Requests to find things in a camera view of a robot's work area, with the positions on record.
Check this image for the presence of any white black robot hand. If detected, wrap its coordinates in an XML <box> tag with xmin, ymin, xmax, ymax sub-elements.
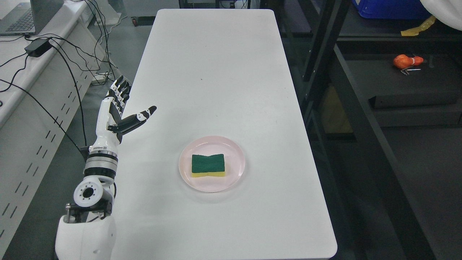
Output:
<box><xmin>94</xmin><ymin>75</ymin><xmax>157</xmax><ymax>146</ymax></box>

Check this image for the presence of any green yellow sponge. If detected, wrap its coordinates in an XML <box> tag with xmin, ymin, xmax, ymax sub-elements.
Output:
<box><xmin>191</xmin><ymin>154</ymin><xmax>226</xmax><ymax>178</ymax></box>

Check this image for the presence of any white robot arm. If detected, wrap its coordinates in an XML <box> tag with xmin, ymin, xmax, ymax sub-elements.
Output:
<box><xmin>55</xmin><ymin>136</ymin><xmax>118</xmax><ymax>260</ymax></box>

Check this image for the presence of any black metal shelf rack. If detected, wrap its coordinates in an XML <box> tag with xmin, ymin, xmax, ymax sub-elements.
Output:
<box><xmin>274</xmin><ymin>0</ymin><xmax>461</xmax><ymax>260</ymax></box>

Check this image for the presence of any orange toy on shelf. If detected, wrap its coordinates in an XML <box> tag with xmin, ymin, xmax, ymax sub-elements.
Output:
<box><xmin>393</xmin><ymin>54</ymin><xmax>424</xmax><ymax>70</ymax></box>

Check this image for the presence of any white power strip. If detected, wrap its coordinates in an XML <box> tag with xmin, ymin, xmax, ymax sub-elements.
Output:
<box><xmin>91</xmin><ymin>73</ymin><xmax>108</xmax><ymax>86</ymax></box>

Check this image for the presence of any white desk with slots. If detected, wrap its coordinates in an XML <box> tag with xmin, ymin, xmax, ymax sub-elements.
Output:
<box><xmin>0</xmin><ymin>1</ymin><xmax>105</xmax><ymax>255</ymax></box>

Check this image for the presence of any black power adapter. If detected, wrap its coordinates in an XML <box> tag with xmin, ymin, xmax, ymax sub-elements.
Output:
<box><xmin>24</xmin><ymin>38</ymin><xmax>52</xmax><ymax>57</ymax></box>

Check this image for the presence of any white table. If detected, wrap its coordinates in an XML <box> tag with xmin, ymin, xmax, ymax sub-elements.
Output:
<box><xmin>110</xmin><ymin>9</ymin><xmax>338</xmax><ymax>260</ymax></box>

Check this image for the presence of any pink plate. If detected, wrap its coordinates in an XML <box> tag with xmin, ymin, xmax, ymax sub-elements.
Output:
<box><xmin>178</xmin><ymin>135</ymin><xmax>246</xmax><ymax>193</ymax></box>

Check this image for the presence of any grey laptop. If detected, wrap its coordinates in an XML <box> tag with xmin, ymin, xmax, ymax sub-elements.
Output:
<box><xmin>0</xmin><ymin>0</ymin><xmax>64</xmax><ymax>36</ymax></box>

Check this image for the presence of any metal hex key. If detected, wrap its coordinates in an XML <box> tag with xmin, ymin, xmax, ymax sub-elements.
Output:
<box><xmin>401</xmin><ymin>69</ymin><xmax>421</xmax><ymax>75</ymax></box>

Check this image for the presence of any blue plastic bin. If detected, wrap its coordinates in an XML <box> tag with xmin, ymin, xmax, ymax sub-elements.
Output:
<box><xmin>352</xmin><ymin>0</ymin><xmax>431</xmax><ymax>20</ymax></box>

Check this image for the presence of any yellow tape piece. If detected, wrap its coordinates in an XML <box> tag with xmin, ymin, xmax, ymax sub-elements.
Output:
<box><xmin>401</xmin><ymin>15</ymin><xmax>436</xmax><ymax>37</ymax></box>

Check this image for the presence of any black cable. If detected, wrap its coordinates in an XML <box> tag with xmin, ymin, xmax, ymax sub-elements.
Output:
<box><xmin>0</xmin><ymin>34</ymin><xmax>89</xmax><ymax>159</ymax></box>

